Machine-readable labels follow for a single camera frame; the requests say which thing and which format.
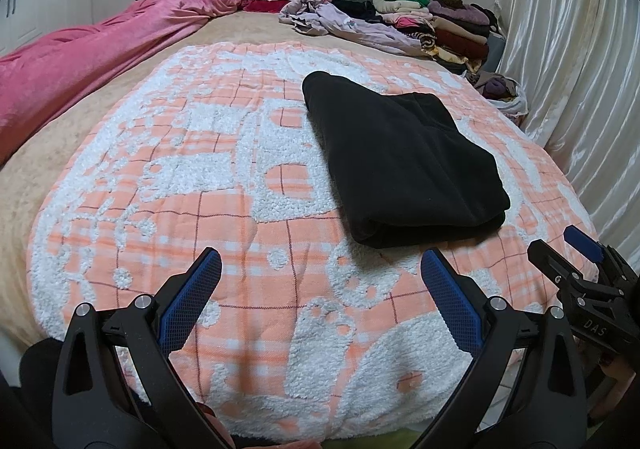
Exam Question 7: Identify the black sweater orange cuffs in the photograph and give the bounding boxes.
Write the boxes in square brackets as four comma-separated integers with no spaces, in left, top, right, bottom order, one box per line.
[302,72,511,249]

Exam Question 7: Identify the stack of folded clothes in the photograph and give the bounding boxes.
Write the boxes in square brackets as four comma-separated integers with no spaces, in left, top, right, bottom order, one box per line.
[372,0,506,75]

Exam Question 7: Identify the red folded cloth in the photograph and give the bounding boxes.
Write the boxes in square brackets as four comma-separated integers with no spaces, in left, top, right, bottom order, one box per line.
[241,0,292,13]

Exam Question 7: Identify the purple clothes in bag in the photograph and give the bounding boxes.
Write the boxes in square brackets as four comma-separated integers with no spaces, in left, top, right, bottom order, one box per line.
[466,71,528,126]

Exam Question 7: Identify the orange white plaid blanket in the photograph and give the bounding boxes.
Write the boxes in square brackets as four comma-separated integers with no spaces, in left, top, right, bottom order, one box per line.
[27,42,597,440]

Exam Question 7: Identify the lilac crumpled garment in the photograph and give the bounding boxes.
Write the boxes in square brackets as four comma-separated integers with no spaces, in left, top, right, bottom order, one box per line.
[279,0,427,58]

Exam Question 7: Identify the shiny white curtain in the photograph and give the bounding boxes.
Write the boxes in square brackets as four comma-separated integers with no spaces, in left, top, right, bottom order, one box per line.
[496,0,639,267]

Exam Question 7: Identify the pink velvet comforter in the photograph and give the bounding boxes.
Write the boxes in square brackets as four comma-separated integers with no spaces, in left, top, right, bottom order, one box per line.
[1,0,241,163]

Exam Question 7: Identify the beige fleece bed sheet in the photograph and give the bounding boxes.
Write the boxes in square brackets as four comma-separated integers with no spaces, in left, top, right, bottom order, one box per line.
[1,12,392,351]

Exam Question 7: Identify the person's right hand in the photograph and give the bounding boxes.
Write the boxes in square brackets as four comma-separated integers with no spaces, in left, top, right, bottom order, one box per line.
[588,357,636,421]

